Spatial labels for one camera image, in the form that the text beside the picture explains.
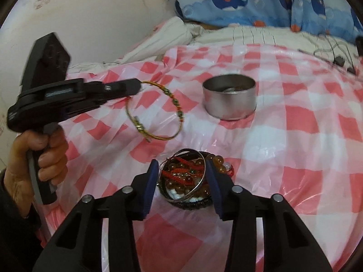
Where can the person's left hand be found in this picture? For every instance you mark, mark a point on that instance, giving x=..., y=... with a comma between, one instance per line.
x=31, y=150

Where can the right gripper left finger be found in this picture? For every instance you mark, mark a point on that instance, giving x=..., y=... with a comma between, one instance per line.
x=129, y=204

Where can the silver metal bangle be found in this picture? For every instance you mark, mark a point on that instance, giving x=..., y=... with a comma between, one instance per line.
x=182, y=177

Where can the blue whale print pillow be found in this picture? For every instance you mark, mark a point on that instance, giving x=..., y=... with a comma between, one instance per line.
x=332, y=17

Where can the red white checkered plastic sheet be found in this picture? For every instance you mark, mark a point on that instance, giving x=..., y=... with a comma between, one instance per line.
x=304, y=140

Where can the round silver metal tin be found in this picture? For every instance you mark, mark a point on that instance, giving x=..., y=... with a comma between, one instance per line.
x=230, y=96

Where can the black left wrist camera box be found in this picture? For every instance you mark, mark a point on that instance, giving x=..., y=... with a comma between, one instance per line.
x=47, y=63

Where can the white striped bed sheet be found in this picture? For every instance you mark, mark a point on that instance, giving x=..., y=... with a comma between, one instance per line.
x=176, y=32

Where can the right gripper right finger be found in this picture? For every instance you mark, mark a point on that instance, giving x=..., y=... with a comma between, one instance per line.
x=234, y=203

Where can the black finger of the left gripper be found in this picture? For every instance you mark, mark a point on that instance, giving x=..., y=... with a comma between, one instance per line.
x=120, y=89

